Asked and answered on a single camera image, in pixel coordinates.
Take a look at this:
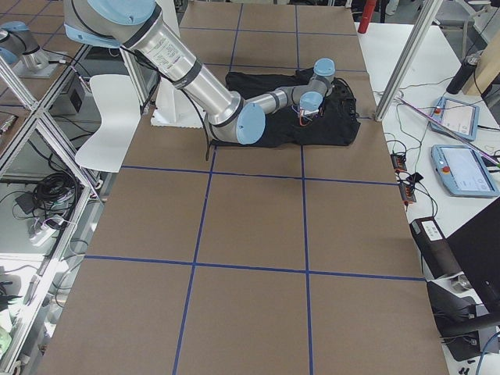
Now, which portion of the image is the white chair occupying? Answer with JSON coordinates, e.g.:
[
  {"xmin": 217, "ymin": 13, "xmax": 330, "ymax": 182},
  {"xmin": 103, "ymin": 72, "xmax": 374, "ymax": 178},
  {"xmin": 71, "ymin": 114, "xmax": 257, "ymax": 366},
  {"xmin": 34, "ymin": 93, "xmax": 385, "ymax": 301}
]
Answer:
[{"xmin": 75, "ymin": 74, "xmax": 141, "ymax": 173}]

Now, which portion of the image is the aluminium frame post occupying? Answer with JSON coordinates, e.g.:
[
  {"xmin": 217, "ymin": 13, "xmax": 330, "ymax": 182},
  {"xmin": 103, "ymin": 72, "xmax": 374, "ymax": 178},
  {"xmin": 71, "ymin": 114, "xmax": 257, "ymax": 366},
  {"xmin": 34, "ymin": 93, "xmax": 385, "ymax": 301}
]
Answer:
[{"xmin": 374, "ymin": 0, "xmax": 443, "ymax": 121}]

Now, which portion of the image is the lower teach pendant tablet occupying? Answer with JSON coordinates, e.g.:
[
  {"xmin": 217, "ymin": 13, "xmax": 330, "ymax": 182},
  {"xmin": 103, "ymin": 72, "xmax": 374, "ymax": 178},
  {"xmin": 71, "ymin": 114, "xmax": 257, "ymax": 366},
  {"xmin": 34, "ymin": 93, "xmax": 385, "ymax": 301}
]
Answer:
[{"xmin": 430, "ymin": 145, "xmax": 499, "ymax": 198}]

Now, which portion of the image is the upper teach pendant tablet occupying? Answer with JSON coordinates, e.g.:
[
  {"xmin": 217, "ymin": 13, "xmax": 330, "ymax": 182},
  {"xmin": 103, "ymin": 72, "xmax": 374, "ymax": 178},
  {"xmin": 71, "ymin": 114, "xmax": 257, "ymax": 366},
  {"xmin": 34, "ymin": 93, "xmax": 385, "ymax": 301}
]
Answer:
[{"xmin": 430, "ymin": 96, "xmax": 480, "ymax": 141}]

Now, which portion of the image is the red cylinder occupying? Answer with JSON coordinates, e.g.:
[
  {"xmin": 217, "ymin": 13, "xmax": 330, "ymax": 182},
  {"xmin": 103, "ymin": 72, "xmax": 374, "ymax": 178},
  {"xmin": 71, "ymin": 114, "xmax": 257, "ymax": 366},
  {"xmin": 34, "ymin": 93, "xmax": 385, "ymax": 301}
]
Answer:
[{"xmin": 358, "ymin": 0, "xmax": 377, "ymax": 34}]

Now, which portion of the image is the black box on desk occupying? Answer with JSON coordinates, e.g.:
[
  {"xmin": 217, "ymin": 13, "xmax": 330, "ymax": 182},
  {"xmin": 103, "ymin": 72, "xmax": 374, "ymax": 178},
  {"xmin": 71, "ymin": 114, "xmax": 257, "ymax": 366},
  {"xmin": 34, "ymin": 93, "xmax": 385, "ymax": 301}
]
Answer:
[{"xmin": 409, "ymin": 216, "xmax": 463, "ymax": 280}]

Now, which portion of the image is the reacher grabber tool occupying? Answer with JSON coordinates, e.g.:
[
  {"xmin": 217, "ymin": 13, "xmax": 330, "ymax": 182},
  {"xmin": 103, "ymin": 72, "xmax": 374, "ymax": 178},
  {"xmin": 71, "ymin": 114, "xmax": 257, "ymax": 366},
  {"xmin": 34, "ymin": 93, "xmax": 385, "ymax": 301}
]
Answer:
[{"xmin": 399, "ymin": 96, "xmax": 499, "ymax": 168}]

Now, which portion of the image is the black graphic t-shirt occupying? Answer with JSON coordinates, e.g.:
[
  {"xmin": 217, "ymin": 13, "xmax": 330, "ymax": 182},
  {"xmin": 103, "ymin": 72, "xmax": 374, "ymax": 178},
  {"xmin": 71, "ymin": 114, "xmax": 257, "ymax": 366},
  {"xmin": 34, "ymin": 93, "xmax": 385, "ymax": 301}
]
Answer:
[{"xmin": 203, "ymin": 58, "xmax": 359, "ymax": 148}]

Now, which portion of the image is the teach pendant tablet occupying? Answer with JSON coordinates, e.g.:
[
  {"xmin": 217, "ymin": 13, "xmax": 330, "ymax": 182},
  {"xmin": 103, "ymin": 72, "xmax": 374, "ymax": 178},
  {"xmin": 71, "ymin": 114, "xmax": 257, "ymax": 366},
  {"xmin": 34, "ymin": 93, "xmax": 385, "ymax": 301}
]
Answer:
[
  {"xmin": 430, "ymin": 96, "xmax": 480, "ymax": 141},
  {"xmin": 430, "ymin": 145, "xmax": 499, "ymax": 198}
]

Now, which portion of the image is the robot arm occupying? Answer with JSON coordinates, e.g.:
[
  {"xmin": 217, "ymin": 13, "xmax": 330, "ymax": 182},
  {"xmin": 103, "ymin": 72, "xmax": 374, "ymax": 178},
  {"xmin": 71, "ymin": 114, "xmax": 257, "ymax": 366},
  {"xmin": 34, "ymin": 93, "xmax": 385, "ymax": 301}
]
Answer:
[
  {"xmin": 1, "ymin": 21, "xmax": 57, "ymax": 79},
  {"xmin": 63, "ymin": 1, "xmax": 335, "ymax": 145}
]

